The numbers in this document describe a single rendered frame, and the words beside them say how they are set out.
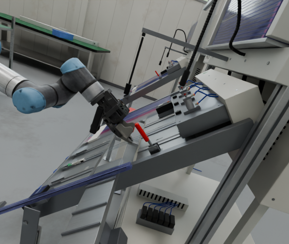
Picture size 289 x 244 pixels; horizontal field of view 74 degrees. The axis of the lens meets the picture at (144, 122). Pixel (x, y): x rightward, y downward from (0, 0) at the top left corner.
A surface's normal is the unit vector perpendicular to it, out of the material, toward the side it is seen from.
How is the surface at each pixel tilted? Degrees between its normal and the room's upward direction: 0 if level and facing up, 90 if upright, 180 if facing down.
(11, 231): 0
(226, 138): 90
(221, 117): 90
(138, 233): 0
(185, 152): 90
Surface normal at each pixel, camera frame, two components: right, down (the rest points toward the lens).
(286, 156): -0.95, -0.33
